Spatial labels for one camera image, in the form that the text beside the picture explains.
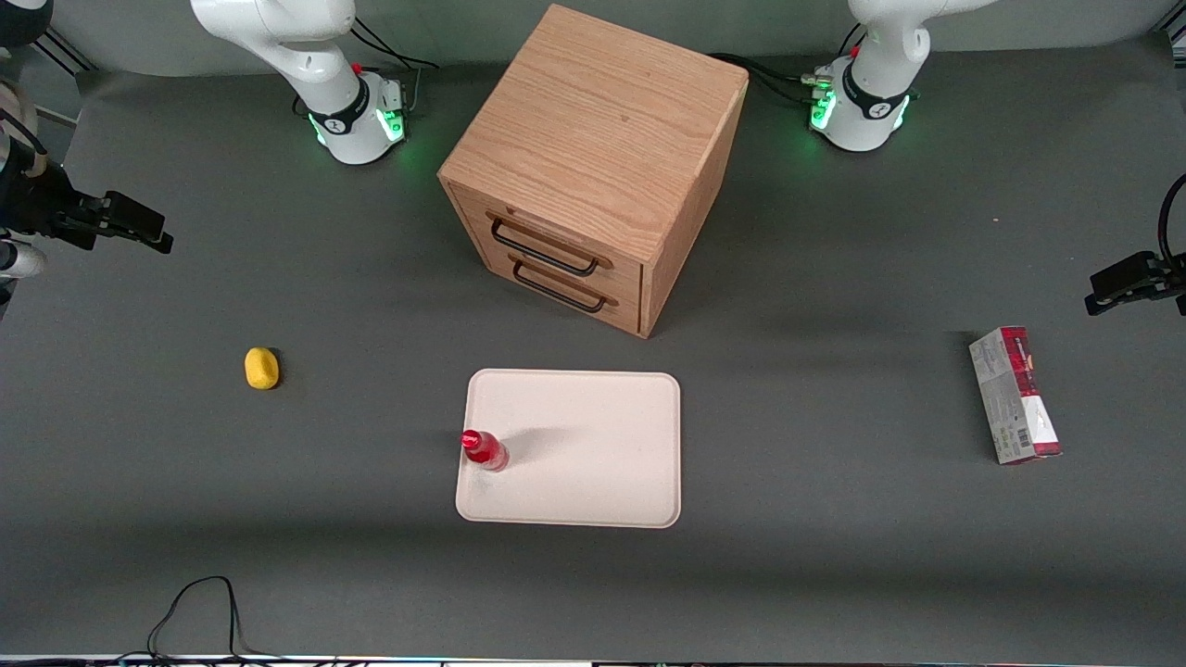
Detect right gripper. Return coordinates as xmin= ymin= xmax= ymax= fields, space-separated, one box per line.
xmin=0 ymin=159 xmax=176 ymax=256

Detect black metal drawer handle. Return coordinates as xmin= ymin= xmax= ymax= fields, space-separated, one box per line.
xmin=511 ymin=259 xmax=610 ymax=314
xmin=489 ymin=215 xmax=603 ymax=277

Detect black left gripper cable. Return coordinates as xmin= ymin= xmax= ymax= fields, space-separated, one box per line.
xmin=1155 ymin=173 xmax=1186 ymax=270

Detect aluminium frame rail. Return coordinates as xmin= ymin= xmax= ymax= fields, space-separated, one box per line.
xmin=37 ymin=23 xmax=95 ymax=75

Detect black arm base cables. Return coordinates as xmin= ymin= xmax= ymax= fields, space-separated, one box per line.
xmin=350 ymin=13 xmax=443 ymax=117
xmin=709 ymin=23 xmax=863 ymax=105

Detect red coke bottle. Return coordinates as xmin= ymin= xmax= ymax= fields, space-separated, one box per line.
xmin=461 ymin=429 xmax=510 ymax=473

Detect beige background object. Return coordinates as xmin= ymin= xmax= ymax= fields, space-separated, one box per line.
xmin=0 ymin=79 xmax=47 ymax=177

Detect black right arm base cables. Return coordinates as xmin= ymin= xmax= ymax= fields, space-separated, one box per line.
xmin=350 ymin=13 xmax=443 ymax=117

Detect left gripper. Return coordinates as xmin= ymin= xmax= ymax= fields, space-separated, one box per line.
xmin=1083 ymin=251 xmax=1186 ymax=317

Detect beige plastic tray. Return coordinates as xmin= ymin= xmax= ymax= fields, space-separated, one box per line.
xmin=455 ymin=369 xmax=682 ymax=529

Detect black left arm base cables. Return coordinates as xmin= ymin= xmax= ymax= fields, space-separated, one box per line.
xmin=709 ymin=23 xmax=863 ymax=105

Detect thin black cable loop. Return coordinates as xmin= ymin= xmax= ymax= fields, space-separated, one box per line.
xmin=146 ymin=575 xmax=279 ymax=664

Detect wooden drawer cabinet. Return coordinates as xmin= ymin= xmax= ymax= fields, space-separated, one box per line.
xmin=437 ymin=3 xmax=750 ymax=340

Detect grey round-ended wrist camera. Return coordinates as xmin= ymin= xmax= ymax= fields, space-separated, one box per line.
xmin=0 ymin=239 xmax=45 ymax=280

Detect grey red carton box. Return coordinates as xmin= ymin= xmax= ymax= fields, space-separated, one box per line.
xmin=968 ymin=326 xmax=1063 ymax=465

